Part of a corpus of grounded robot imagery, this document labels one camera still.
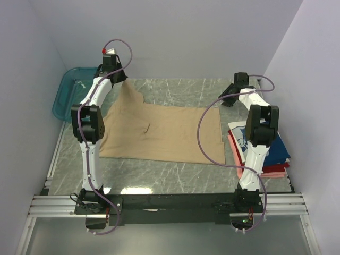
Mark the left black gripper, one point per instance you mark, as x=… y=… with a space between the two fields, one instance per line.
x=120 y=77

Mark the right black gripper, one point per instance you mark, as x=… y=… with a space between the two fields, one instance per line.
x=227 y=95

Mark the beige t shirt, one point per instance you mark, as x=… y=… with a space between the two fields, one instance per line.
x=137 y=130

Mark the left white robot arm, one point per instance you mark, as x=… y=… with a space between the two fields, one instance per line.
x=89 y=129

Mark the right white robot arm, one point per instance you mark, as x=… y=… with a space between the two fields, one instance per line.
x=261 y=129

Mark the teal plastic basket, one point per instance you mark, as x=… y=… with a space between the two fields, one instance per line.
x=74 y=86

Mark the blue white folded shirt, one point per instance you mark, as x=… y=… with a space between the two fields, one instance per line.
x=277 y=153

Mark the pink folded shirt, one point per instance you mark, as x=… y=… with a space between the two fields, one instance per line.
x=273 y=175

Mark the red folded shirt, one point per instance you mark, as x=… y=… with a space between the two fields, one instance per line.
x=273 y=168

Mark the black base beam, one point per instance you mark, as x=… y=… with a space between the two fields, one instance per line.
x=123 y=209

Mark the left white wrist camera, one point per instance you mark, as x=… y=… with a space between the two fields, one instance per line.
x=111 y=51

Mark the aluminium frame rail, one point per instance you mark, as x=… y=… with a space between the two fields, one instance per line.
x=62 y=206

